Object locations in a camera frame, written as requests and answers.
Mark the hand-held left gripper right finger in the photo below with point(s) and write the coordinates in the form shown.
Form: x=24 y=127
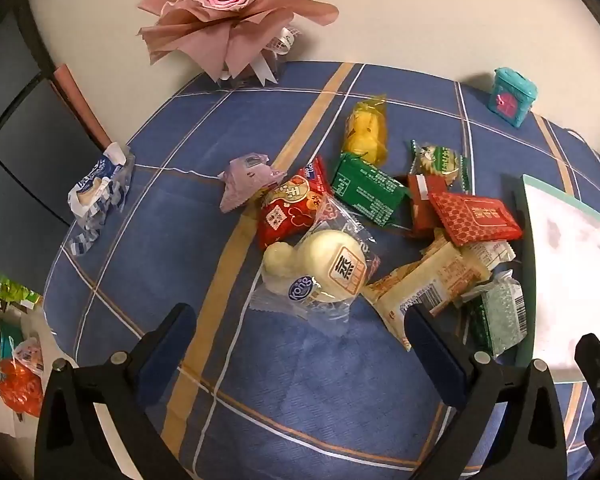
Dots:
x=432 y=355

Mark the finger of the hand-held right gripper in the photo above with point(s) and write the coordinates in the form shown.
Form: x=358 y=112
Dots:
x=597 y=365

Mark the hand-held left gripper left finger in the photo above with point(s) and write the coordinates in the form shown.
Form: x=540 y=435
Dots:
x=165 y=355

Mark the beige snack packet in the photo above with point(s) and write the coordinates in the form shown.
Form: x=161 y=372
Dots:
x=430 y=280

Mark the green white snack packet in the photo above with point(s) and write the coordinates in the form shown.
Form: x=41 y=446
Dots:
x=502 y=315

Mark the mint green box tray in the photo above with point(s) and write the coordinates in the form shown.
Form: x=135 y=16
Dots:
x=565 y=260

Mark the white bun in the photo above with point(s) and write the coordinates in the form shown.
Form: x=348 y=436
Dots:
x=325 y=260

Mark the red gold patterned cake packet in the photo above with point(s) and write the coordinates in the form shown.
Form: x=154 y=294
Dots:
x=475 y=217

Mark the small red box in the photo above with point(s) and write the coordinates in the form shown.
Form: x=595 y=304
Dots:
x=420 y=210

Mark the dark green snack packet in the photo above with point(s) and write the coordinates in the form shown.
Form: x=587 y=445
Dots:
x=370 y=190

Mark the red cartoon snack packet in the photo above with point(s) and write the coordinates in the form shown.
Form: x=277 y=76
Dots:
x=285 y=210

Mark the pink snack packet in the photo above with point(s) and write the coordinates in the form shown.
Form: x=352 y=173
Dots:
x=245 y=182

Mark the blue plaid tablecloth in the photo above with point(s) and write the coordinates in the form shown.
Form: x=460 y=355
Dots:
x=305 y=385

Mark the orange plastic bag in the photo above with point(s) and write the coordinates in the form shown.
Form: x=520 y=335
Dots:
x=17 y=385

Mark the green packets on floor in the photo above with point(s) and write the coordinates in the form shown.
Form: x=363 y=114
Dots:
x=10 y=292

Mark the crumpled white blue snack packet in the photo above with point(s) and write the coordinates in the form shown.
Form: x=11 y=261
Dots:
x=97 y=185

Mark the round cookie in green packet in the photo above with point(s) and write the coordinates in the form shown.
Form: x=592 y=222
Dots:
x=437 y=162

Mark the yellow snack packet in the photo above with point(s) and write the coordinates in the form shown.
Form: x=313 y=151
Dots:
x=365 y=132

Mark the reddish brown board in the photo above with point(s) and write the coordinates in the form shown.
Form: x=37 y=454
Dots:
x=80 y=105

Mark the teal house-shaped box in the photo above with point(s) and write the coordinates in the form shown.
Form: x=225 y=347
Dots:
x=510 y=100

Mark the dark grey cabinet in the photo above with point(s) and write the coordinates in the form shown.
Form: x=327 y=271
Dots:
x=10 y=135

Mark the pink flower bouquet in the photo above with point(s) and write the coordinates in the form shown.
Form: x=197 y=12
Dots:
x=220 y=25

